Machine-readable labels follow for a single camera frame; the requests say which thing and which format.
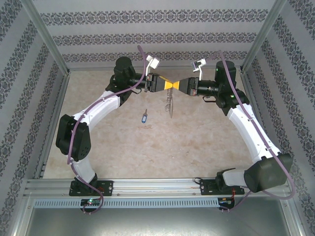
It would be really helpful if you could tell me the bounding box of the metal key plate with rings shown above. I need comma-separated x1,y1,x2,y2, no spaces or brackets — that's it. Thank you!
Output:
164,85,176,120

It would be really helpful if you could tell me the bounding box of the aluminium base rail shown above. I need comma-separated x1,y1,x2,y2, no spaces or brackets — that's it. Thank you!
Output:
24,177,291,199

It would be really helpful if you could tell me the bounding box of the aluminium frame post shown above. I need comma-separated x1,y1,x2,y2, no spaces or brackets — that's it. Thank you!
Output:
19,0,71,76
240,0,288,74

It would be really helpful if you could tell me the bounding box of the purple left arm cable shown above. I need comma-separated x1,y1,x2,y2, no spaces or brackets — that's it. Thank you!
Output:
66,45,148,214

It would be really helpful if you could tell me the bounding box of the grey slotted cable duct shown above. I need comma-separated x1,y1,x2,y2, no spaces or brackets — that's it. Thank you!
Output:
33,198,220,209

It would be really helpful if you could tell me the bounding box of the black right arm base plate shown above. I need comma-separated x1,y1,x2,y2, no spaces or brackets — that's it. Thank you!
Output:
199,178,246,196

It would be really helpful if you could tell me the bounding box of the aluminium side rail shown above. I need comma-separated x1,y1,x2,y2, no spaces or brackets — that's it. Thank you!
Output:
240,71,290,179
33,72,71,179

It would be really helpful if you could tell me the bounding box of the grey sheet metal panel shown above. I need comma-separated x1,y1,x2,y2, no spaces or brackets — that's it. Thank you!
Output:
24,207,305,236

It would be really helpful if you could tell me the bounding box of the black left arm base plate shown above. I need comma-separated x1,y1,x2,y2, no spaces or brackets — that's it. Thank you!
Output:
69,180,114,197

